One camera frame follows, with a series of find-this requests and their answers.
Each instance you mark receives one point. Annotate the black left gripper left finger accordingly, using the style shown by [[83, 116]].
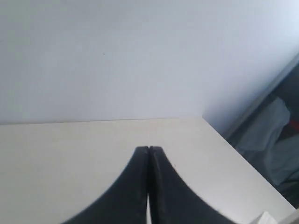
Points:
[[125, 202]]

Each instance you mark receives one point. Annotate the grey cloth beyond table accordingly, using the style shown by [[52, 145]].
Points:
[[276, 162]]

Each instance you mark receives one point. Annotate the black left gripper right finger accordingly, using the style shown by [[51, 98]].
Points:
[[171, 200]]

